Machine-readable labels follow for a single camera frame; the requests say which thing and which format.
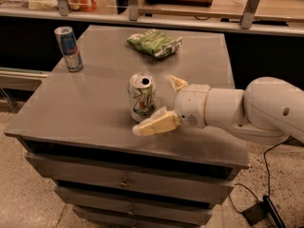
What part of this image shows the long wooden shelf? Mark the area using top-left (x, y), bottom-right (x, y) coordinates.
top-left (0, 0), bottom-right (304, 37)

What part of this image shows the top drawer with knob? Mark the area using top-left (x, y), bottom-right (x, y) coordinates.
top-left (26, 153), bottom-right (233, 206)

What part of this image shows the middle drawer with knob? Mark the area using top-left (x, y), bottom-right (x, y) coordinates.
top-left (53, 185), bottom-right (214, 226)

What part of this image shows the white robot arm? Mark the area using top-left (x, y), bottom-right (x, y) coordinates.
top-left (133, 76), bottom-right (304, 145)

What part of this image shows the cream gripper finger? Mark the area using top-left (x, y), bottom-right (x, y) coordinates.
top-left (167, 75), bottom-right (188, 92)
top-left (132, 106), bottom-right (181, 136)

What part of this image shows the grey drawer cabinet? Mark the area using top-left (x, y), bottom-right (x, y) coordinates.
top-left (7, 26), bottom-right (249, 228)

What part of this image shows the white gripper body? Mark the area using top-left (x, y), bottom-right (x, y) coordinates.
top-left (175, 85), bottom-right (211, 128)

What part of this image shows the green jalapeno chip bag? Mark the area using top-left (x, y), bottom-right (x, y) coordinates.
top-left (126, 28), bottom-right (181, 59)

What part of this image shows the drawer with knob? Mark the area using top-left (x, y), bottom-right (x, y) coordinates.
top-left (26, 153), bottom-right (233, 206)
top-left (53, 185), bottom-right (214, 226)

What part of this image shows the metal shelf bracket right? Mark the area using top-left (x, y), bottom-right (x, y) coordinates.
top-left (240, 0), bottom-right (260, 29)

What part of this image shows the white green 7up can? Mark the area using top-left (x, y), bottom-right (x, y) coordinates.
top-left (128, 73), bottom-right (156, 122)

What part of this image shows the blue silver energy drink can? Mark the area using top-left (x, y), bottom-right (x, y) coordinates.
top-left (54, 26), bottom-right (83, 72)

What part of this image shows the black floor pedal box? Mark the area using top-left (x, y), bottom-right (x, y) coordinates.
top-left (241, 196), bottom-right (287, 228)

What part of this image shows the black floor cable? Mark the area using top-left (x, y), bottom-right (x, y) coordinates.
top-left (227, 138), bottom-right (298, 215)

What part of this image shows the metal shelf bracket middle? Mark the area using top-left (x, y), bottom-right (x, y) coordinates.
top-left (128, 0), bottom-right (139, 21)

